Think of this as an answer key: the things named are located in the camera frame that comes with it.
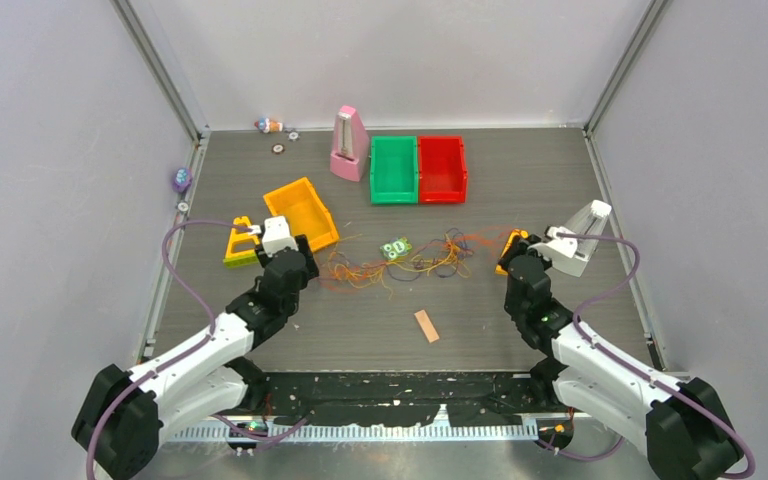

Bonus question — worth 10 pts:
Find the orange cable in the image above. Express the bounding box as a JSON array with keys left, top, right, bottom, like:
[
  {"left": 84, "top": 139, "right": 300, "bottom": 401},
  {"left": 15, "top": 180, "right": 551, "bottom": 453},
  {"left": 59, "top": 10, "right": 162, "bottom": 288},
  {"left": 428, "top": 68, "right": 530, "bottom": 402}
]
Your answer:
[{"left": 317, "top": 226, "right": 518, "bottom": 296}]

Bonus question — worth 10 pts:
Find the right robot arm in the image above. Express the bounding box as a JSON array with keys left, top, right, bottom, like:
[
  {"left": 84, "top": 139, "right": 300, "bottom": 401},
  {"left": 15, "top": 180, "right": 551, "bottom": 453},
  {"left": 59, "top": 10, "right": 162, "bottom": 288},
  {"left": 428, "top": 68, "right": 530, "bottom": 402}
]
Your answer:
[{"left": 499, "top": 230, "right": 757, "bottom": 479}]

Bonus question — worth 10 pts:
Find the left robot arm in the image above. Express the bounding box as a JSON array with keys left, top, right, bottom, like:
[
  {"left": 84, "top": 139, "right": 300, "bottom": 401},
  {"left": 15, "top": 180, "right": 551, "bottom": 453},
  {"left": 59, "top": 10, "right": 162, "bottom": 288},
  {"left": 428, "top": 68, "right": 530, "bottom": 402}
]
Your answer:
[{"left": 71, "top": 234, "right": 319, "bottom": 479}]

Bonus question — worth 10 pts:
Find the yellow triangle block right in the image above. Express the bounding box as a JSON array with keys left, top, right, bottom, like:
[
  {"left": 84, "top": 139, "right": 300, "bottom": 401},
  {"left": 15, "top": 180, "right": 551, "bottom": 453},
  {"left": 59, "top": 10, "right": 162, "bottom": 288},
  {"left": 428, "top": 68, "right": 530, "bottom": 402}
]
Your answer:
[{"left": 494, "top": 229, "right": 530, "bottom": 275}]

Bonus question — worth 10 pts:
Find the yellow green triangle block left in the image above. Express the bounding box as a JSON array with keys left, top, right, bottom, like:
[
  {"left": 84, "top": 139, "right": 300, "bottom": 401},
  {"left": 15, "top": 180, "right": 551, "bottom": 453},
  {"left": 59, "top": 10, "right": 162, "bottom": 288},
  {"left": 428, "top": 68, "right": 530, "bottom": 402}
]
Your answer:
[{"left": 222, "top": 216, "right": 261, "bottom": 269}]

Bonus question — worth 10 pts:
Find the orange plastic bin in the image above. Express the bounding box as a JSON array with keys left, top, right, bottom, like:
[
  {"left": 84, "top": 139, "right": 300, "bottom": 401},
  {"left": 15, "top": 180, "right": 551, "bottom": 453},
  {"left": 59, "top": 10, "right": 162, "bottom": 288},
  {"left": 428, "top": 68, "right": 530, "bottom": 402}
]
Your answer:
[{"left": 263, "top": 177, "right": 340, "bottom": 252}]

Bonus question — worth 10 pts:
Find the white metronome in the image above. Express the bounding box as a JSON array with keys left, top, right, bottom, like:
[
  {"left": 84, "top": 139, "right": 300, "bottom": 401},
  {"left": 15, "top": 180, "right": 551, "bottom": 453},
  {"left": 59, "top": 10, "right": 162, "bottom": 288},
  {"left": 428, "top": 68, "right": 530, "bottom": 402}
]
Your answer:
[{"left": 556, "top": 200, "right": 613, "bottom": 261}]

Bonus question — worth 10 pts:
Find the tan wooden block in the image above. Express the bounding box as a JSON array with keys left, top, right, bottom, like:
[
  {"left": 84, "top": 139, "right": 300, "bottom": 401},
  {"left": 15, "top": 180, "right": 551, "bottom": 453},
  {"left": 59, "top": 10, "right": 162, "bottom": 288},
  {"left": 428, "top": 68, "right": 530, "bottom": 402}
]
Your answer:
[{"left": 414, "top": 310, "right": 440, "bottom": 343}]

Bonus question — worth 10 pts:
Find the green owl puzzle piece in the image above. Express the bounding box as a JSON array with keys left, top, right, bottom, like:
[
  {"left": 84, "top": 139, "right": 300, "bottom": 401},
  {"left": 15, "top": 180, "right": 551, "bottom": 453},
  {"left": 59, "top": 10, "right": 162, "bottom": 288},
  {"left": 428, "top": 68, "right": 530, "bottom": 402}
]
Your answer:
[{"left": 380, "top": 237, "right": 412, "bottom": 261}]

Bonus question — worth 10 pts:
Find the red plastic bin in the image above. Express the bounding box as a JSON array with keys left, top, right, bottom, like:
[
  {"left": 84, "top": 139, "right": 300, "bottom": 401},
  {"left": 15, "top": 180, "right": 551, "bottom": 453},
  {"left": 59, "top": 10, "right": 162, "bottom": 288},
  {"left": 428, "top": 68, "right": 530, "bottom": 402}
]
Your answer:
[{"left": 418, "top": 135, "right": 469, "bottom": 204}]

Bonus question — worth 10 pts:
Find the pink metronome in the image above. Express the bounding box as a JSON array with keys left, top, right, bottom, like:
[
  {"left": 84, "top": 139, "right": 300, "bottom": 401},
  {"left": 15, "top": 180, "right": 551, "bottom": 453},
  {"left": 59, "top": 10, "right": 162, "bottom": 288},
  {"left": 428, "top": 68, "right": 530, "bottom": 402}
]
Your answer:
[{"left": 329, "top": 105, "right": 370, "bottom": 182}]

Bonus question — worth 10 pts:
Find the purple paw toy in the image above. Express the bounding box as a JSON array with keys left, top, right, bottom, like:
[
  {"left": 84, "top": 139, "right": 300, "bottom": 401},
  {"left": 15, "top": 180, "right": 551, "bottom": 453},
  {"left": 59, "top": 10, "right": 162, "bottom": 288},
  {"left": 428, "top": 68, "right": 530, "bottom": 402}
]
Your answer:
[{"left": 172, "top": 167, "right": 193, "bottom": 194}]

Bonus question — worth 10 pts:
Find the small clown figurine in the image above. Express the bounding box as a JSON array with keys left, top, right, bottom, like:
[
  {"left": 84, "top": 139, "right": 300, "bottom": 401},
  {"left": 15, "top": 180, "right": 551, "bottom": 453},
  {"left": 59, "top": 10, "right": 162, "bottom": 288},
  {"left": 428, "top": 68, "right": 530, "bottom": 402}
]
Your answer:
[{"left": 254, "top": 117, "right": 285, "bottom": 134}]

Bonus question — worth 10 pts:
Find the green plastic bin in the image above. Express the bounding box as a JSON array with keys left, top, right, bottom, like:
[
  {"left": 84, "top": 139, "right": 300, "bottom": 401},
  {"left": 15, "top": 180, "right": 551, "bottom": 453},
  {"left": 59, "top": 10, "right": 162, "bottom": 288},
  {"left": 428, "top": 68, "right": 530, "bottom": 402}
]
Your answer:
[{"left": 369, "top": 136, "right": 419, "bottom": 205}]

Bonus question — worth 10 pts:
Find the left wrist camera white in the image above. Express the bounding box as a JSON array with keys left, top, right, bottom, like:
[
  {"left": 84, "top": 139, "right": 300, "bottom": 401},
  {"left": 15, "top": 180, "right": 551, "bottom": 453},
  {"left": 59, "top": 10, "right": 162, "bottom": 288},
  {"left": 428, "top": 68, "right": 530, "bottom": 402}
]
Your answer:
[{"left": 248, "top": 216, "right": 298, "bottom": 258}]

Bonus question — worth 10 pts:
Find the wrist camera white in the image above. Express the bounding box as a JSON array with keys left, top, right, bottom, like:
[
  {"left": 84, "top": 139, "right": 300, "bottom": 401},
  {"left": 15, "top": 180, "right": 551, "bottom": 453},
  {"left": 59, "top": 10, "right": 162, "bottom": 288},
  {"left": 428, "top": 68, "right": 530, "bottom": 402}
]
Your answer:
[
  {"left": 529, "top": 226, "right": 589, "bottom": 277},
  {"left": 248, "top": 216, "right": 298, "bottom": 258}
]

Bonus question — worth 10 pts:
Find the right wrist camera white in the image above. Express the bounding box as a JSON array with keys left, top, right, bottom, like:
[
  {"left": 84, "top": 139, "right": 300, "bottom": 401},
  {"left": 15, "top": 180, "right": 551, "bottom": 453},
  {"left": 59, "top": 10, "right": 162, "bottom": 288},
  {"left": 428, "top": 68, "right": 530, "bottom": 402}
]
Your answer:
[{"left": 529, "top": 226, "right": 589, "bottom": 277}]

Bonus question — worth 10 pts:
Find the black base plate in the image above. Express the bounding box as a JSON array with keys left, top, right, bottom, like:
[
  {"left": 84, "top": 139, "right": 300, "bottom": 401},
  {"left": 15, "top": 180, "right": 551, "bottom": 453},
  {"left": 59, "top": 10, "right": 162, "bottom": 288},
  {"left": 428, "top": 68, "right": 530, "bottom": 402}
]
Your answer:
[{"left": 220, "top": 371, "right": 581, "bottom": 427}]

